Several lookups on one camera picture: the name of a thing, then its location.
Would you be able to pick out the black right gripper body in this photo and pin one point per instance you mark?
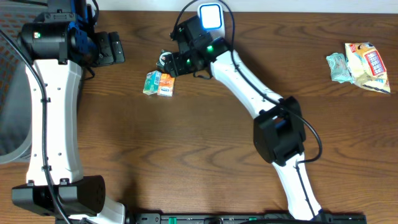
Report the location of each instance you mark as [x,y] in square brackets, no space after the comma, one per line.
[183,60]

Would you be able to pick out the grey plastic mesh basket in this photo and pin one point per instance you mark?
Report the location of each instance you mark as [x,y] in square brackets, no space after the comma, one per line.
[16,131]

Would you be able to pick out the teal Kleenex tissue pack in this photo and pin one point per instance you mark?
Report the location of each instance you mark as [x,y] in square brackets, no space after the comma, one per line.
[152,82]

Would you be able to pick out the white barcode scanner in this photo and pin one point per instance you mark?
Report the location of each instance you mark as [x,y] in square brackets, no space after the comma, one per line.
[212,18]

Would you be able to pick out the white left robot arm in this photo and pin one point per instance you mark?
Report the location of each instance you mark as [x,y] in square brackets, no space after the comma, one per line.
[57,47]

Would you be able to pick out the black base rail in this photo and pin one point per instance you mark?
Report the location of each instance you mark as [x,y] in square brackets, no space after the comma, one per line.
[277,218]

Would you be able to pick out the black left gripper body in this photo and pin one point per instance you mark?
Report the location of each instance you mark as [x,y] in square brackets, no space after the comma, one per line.
[109,47]

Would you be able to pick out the yellow wet wipes pack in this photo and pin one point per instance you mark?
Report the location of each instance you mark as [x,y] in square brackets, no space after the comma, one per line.
[367,67]

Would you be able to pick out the orange snack pack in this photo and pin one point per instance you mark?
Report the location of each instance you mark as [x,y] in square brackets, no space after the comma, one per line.
[166,85]

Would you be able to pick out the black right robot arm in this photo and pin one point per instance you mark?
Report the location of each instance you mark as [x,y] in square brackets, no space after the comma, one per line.
[279,128]

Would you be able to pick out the green wipes pack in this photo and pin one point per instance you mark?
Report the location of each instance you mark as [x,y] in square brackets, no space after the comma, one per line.
[339,70]

